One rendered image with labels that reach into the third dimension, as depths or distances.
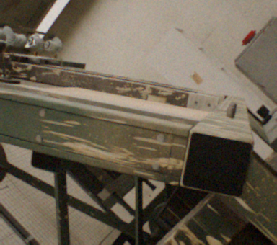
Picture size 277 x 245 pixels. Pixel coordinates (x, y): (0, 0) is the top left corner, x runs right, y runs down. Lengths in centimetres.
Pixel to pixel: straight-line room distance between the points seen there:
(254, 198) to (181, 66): 460
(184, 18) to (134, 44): 96
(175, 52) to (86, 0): 257
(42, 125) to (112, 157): 16
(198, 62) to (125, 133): 452
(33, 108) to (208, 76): 450
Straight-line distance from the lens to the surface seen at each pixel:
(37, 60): 227
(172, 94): 170
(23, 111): 85
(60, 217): 97
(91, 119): 78
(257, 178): 75
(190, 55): 527
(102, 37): 717
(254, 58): 73
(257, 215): 77
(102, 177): 249
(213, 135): 73
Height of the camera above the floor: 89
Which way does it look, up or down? 9 degrees up
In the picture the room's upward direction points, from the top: 47 degrees counter-clockwise
